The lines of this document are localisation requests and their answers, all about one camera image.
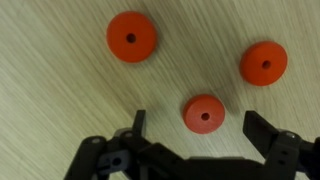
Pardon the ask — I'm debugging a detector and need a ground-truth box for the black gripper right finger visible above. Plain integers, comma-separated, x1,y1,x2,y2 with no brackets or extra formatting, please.
242,111,279,158

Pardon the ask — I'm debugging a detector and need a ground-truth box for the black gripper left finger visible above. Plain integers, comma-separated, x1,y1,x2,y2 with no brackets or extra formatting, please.
132,110,146,136

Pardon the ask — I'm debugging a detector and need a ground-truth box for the orange disc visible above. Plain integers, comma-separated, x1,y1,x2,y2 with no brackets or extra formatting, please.
106,11,157,63
239,41,288,86
182,94,225,134

